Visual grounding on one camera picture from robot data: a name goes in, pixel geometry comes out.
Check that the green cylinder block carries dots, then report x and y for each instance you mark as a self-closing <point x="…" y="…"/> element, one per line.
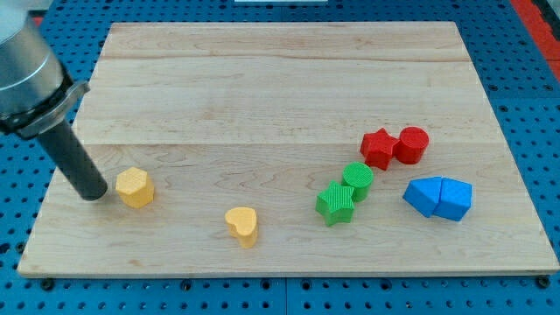
<point x="360" y="177"/>

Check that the green star block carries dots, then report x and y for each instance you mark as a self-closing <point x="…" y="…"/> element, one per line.
<point x="335" y="204"/>

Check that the yellow heart block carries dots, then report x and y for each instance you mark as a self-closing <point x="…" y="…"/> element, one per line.
<point x="243" y="225"/>

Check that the blue pentagon block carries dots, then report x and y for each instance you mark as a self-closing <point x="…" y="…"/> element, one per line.
<point x="455" y="199"/>

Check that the yellow hexagon block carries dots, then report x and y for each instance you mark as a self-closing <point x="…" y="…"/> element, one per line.
<point x="135" y="187"/>

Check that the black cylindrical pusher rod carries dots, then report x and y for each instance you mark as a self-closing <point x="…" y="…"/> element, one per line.
<point x="67" y="152"/>

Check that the red cylinder block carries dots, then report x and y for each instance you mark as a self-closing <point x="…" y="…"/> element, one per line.
<point x="413" y="141"/>

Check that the red star block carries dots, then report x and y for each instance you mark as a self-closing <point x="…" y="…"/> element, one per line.
<point x="378" y="148"/>

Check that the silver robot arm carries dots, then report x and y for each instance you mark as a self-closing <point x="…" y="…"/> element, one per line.
<point x="37" y="92"/>

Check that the wooden board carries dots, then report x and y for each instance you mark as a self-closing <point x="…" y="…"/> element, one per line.
<point x="266" y="115"/>

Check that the blue triangle block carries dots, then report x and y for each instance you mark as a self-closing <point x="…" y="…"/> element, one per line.
<point x="424" y="194"/>

